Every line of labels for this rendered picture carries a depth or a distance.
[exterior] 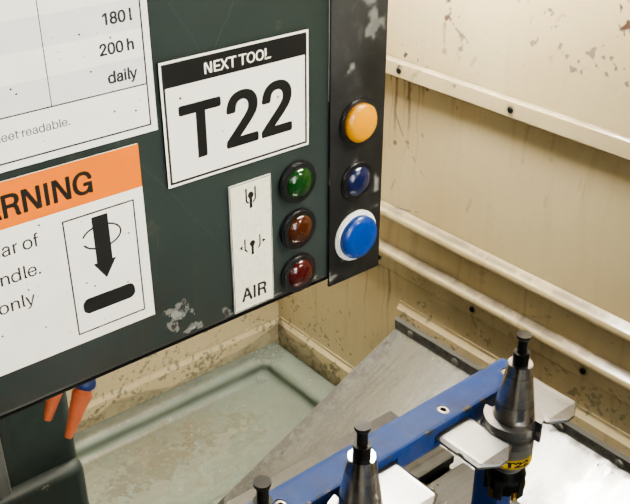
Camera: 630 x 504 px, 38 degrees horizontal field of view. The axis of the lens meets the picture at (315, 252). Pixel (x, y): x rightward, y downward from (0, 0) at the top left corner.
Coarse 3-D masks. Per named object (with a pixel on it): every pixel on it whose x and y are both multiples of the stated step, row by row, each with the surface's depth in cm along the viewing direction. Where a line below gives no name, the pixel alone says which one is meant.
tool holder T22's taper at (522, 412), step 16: (512, 368) 94; (528, 368) 94; (512, 384) 95; (528, 384) 95; (496, 400) 97; (512, 400) 95; (528, 400) 95; (496, 416) 97; (512, 416) 96; (528, 416) 96
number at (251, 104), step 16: (240, 80) 50; (256, 80) 51; (272, 80) 52; (288, 80) 52; (224, 96) 50; (240, 96) 51; (256, 96) 51; (272, 96) 52; (288, 96) 53; (224, 112) 50; (240, 112) 51; (256, 112) 52; (272, 112) 53; (288, 112) 53; (224, 128) 51; (240, 128) 52; (256, 128) 52; (272, 128) 53; (288, 128) 54; (224, 144) 51; (240, 144) 52; (256, 144) 53; (272, 144) 54
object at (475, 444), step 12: (468, 420) 99; (444, 432) 97; (456, 432) 97; (468, 432) 97; (480, 432) 97; (444, 444) 96; (456, 444) 95; (468, 444) 95; (480, 444) 95; (492, 444) 95; (504, 444) 95; (468, 456) 94; (480, 456) 94; (492, 456) 94; (504, 456) 94; (480, 468) 93
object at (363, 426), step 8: (360, 424) 81; (368, 424) 81; (360, 432) 80; (368, 432) 81; (360, 440) 81; (368, 440) 82; (352, 448) 82; (360, 448) 81; (368, 448) 81; (352, 456) 83; (360, 456) 82; (368, 456) 82
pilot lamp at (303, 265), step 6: (300, 264) 58; (306, 264) 59; (294, 270) 58; (300, 270) 58; (306, 270) 59; (312, 270) 59; (294, 276) 58; (300, 276) 59; (306, 276) 59; (294, 282) 59; (300, 282) 59; (306, 282) 59
